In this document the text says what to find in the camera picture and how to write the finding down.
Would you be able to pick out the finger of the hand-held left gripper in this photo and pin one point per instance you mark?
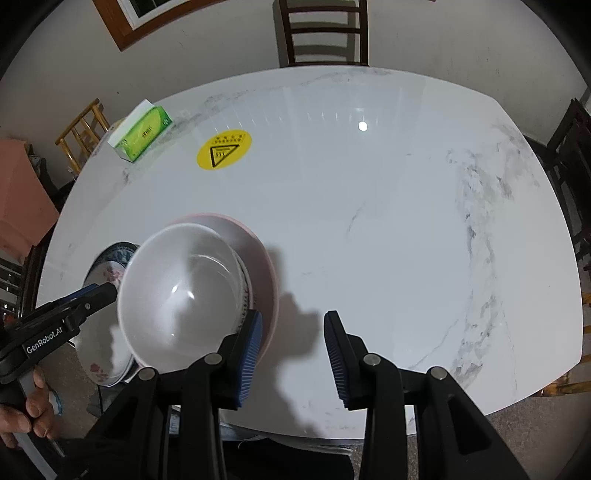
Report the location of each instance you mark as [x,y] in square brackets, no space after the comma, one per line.
[97,300]
[74,295]

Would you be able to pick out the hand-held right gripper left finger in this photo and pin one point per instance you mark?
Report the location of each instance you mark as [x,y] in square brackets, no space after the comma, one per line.
[249,355]

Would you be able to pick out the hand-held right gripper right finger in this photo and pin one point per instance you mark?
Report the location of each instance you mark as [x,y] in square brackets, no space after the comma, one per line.
[334,355]

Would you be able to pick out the large blue floral plate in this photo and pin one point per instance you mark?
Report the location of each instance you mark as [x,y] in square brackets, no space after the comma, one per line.
[120,251]

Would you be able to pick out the white plate with pink flowers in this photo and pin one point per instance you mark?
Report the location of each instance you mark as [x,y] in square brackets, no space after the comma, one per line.
[97,364]

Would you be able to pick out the pink bowl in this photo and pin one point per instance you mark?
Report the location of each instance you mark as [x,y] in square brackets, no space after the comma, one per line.
[265,277]

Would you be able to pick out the white ribbed bowl yellow base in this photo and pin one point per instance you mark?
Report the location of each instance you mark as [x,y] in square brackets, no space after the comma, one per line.
[184,295]

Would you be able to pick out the person's left hand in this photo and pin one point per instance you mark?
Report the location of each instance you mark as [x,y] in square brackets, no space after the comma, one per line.
[37,415]

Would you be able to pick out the dark wooden armchair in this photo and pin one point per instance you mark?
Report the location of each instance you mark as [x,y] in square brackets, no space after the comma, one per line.
[32,272]

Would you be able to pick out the orange cloth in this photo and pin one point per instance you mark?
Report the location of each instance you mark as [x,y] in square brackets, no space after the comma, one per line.
[23,194]

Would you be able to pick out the green tissue pack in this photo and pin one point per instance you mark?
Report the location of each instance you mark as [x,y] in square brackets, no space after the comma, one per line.
[143,134]

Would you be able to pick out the bamboo chair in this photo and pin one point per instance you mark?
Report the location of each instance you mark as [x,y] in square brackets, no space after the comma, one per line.
[78,120]

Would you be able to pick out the round yellow warning sticker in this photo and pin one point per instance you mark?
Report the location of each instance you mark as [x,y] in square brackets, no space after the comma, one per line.
[224,150]

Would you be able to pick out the light wooden stool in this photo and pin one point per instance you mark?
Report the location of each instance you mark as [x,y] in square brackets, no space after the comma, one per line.
[568,385]

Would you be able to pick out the dark wooden slatted chair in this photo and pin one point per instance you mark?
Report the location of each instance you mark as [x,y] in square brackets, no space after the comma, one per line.
[323,30]

